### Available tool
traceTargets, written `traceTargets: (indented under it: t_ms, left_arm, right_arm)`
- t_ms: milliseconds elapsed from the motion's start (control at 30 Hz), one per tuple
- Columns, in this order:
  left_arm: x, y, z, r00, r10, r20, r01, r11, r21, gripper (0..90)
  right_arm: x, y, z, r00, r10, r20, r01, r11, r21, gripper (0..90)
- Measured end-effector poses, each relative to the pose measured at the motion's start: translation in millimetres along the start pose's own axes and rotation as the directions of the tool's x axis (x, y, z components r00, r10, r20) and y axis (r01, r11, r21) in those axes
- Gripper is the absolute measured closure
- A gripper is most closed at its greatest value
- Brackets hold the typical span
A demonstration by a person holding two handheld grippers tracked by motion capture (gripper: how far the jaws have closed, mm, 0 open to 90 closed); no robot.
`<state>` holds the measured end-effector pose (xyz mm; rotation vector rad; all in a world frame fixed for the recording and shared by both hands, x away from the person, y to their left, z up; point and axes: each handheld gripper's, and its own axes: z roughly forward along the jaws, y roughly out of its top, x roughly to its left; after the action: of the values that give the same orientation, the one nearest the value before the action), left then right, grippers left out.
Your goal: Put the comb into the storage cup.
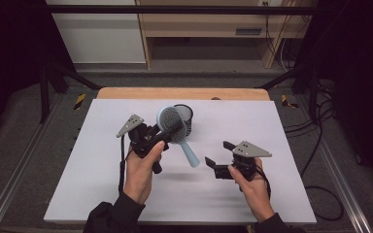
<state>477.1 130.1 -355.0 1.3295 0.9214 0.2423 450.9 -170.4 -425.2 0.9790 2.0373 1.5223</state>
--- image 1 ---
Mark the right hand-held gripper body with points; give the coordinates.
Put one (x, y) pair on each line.
(249, 150)

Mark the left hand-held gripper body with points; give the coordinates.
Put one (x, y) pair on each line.
(144, 139)

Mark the black mesh pen holder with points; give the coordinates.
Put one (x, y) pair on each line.
(189, 124)

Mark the light blue hairbrush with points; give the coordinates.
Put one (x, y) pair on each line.
(187, 153)

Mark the person's left hand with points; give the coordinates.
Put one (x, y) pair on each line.
(139, 178)

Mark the person's right hand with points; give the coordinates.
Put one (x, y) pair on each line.
(255, 194)

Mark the white table cover board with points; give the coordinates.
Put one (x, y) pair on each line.
(239, 123)

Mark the wooden table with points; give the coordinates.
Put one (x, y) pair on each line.
(175, 93)

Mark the yellow black floor tape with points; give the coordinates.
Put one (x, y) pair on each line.
(288, 103)
(80, 101)

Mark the white cabinet panel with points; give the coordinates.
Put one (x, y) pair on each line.
(100, 39)

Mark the light wooden desk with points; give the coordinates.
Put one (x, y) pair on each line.
(207, 24)

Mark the black curtain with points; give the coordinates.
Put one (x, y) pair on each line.
(13, 64)
(362, 64)

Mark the white power strip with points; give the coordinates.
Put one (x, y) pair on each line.
(272, 2)

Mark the black frame stand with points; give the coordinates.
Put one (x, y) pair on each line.
(313, 93)
(44, 93)

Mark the aluminium floor rail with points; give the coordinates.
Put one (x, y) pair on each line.
(346, 194)
(9, 194)

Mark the black horizontal frame bar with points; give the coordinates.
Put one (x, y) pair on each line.
(175, 9)

